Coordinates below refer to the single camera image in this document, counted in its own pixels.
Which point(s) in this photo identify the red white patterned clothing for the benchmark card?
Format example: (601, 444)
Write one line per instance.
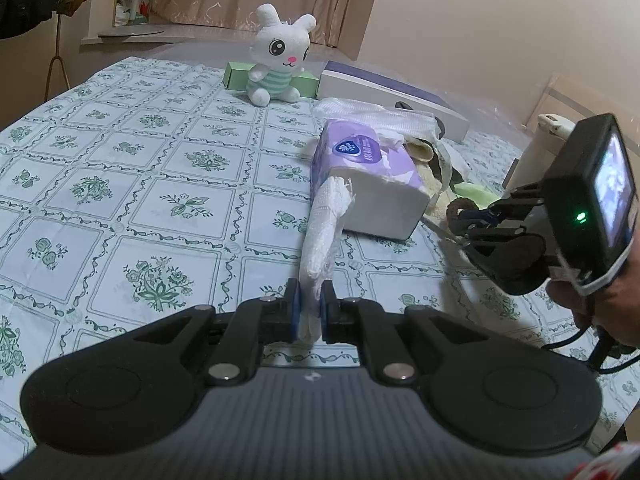
(610, 465)

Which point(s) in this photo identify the light green cloth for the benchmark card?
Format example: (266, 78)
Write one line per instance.
(470, 191)

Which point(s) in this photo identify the floral tablecloth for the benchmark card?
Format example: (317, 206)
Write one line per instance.
(125, 185)

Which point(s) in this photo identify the white bunny plush toy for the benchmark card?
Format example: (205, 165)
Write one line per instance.
(280, 45)

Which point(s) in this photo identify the white plastic bag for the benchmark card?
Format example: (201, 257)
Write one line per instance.
(360, 110)

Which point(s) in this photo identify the purple tissue pack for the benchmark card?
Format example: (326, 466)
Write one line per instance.
(380, 205)

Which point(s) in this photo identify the white tissue sheet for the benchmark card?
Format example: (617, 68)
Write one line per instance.
(320, 230)

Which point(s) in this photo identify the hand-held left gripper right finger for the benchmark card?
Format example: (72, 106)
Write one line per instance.
(327, 310)

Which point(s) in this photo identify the light green box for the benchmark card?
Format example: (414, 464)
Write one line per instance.
(237, 77)

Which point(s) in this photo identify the metal coat rack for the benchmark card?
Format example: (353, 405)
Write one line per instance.
(56, 40)

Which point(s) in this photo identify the flat white and blue box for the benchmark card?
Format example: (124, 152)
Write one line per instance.
(380, 87)

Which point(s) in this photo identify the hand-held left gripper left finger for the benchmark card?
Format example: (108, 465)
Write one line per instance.
(295, 310)

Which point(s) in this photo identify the person's right hand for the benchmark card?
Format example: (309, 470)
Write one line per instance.
(615, 310)

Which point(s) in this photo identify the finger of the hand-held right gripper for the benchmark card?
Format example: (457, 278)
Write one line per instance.
(520, 200)
(495, 234)

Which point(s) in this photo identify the pale yellow towel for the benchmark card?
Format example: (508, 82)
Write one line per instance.
(430, 175)

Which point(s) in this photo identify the white thermos bottle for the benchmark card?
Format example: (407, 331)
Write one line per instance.
(530, 160)

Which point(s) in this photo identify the black and white plush toy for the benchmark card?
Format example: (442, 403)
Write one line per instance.
(402, 105)

